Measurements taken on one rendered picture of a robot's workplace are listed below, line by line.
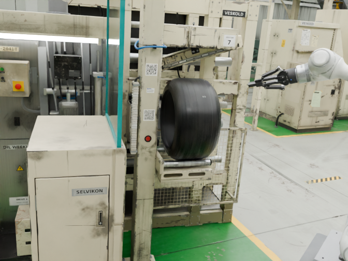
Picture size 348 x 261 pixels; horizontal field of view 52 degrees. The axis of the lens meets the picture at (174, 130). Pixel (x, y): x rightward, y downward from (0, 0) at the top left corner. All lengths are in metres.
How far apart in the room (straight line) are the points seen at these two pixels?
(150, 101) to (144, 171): 0.48
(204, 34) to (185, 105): 0.62
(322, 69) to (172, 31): 1.21
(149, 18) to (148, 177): 1.03
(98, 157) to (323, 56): 1.02
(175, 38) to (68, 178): 1.34
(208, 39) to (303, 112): 4.50
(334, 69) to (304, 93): 5.18
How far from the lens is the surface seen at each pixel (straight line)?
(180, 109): 2.19
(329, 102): 7.30
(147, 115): 2.28
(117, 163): 1.56
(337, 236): 2.23
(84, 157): 1.54
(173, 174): 2.42
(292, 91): 6.99
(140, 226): 2.61
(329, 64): 1.61
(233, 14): 3.00
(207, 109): 2.21
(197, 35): 2.57
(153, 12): 2.21
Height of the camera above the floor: 1.80
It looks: 17 degrees down
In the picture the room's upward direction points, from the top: 4 degrees clockwise
